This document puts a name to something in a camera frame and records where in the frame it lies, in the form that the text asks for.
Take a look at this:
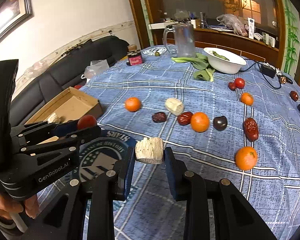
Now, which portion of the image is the brown jujube at edge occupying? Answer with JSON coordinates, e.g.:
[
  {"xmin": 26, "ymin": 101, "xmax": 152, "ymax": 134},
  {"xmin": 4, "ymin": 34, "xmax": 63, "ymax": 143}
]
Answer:
[{"xmin": 290, "ymin": 90, "xmax": 299, "ymax": 102}]

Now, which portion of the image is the cardboard box tray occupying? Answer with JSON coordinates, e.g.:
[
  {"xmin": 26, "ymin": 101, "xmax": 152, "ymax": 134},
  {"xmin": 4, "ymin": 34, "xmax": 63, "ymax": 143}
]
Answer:
[{"xmin": 25, "ymin": 86, "xmax": 104, "ymax": 145}]

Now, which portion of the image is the dark purple plum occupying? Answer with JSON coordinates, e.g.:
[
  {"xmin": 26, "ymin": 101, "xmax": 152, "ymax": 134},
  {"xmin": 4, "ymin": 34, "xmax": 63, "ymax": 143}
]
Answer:
[{"xmin": 213, "ymin": 115, "xmax": 228, "ymax": 131}]

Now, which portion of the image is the green leafy vegetable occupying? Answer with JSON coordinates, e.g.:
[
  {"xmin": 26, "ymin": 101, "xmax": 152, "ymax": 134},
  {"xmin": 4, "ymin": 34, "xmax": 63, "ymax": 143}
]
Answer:
[{"xmin": 171, "ymin": 53, "xmax": 215, "ymax": 82}]

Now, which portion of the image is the black leather sofa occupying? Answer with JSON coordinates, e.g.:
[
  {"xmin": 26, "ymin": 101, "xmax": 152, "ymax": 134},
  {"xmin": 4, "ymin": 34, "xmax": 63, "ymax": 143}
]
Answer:
[{"xmin": 10, "ymin": 36, "xmax": 129, "ymax": 126}]

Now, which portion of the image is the small dark red fruit far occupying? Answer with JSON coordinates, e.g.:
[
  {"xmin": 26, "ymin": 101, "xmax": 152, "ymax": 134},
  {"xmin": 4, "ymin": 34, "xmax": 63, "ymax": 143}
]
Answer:
[{"xmin": 228, "ymin": 82, "xmax": 236, "ymax": 91}]

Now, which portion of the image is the plastic bag on sideboard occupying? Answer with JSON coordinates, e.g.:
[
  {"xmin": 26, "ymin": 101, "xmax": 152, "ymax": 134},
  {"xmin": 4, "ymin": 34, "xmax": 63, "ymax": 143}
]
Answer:
[{"xmin": 216, "ymin": 14, "xmax": 248, "ymax": 37}]

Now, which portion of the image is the orange tangerine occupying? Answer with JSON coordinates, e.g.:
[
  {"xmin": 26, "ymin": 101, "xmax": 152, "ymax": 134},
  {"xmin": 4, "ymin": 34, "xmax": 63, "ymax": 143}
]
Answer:
[
  {"xmin": 241, "ymin": 93, "xmax": 254, "ymax": 106},
  {"xmin": 235, "ymin": 146, "xmax": 258, "ymax": 171},
  {"xmin": 125, "ymin": 97, "xmax": 141, "ymax": 112},
  {"xmin": 190, "ymin": 112, "xmax": 210, "ymax": 132}
]

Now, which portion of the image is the white sponge cube in box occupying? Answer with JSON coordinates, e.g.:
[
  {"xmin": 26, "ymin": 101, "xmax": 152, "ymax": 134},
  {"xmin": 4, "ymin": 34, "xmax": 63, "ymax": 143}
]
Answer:
[{"xmin": 47, "ymin": 112, "xmax": 62, "ymax": 124}]

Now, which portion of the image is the dark jujube on table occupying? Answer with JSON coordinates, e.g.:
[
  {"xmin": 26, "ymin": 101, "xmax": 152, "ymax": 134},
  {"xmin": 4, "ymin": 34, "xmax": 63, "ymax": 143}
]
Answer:
[{"xmin": 152, "ymin": 112, "xmax": 167, "ymax": 123}]

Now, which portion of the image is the framed wall picture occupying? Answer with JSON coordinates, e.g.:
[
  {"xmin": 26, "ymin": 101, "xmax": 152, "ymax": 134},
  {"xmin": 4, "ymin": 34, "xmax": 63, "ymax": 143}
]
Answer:
[{"xmin": 0, "ymin": 0, "xmax": 33, "ymax": 43}]

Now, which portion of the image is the black power adapter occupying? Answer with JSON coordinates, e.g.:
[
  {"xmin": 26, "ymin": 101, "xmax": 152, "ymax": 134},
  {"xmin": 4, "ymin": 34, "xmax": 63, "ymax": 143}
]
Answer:
[{"xmin": 260, "ymin": 63, "xmax": 276, "ymax": 79}]

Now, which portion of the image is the red jujube by tangerine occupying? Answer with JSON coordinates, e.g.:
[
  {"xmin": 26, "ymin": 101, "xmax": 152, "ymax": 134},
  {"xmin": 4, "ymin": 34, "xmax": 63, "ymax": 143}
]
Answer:
[{"xmin": 177, "ymin": 112, "xmax": 193, "ymax": 126}]

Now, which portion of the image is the blue plaid tablecloth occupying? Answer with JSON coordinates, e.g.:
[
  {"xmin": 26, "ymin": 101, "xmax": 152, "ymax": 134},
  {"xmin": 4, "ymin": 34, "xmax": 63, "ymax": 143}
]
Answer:
[{"xmin": 82, "ymin": 53, "xmax": 300, "ymax": 239}]

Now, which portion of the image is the large red jujube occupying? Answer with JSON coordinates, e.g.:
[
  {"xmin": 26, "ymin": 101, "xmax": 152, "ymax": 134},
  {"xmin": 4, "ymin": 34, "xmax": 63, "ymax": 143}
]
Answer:
[{"xmin": 243, "ymin": 118, "xmax": 259, "ymax": 142}]

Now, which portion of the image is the red cherry tomato far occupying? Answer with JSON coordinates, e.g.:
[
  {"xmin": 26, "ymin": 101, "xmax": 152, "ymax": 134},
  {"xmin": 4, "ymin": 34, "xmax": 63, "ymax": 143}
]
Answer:
[{"xmin": 234, "ymin": 77, "xmax": 245, "ymax": 89}]

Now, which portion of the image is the clear plastic pitcher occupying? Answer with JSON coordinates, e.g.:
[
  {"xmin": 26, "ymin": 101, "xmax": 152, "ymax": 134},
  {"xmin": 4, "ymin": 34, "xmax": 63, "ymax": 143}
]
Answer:
[{"xmin": 163, "ymin": 22, "xmax": 196, "ymax": 58}]

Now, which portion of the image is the wooden sideboard cabinet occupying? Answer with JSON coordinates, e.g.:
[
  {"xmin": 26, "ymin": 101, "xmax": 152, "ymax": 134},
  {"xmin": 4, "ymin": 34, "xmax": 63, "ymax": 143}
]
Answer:
[{"xmin": 129, "ymin": 0, "xmax": 286, "ymax": 68}]

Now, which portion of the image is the white bowl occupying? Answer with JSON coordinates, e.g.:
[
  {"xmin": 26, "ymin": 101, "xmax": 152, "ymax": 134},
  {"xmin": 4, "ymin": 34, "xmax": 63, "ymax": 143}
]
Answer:
[{"xmin": 204, "ymin": 47, "xmax": 247, "ymax": 74}]

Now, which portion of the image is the clear plastic bag on sofa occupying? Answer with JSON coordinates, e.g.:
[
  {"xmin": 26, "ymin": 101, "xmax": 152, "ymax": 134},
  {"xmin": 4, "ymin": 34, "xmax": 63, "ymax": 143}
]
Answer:
[{"xmin": 81, "ymin": 60, "xmax": 109, "ymax": 79}]

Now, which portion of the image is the person's left hand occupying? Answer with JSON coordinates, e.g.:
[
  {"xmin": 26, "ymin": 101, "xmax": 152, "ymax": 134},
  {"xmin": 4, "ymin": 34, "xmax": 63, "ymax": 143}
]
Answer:
[{"xmin": 0, "ymin": 194, "xmax": 39, "ymax": 220}]

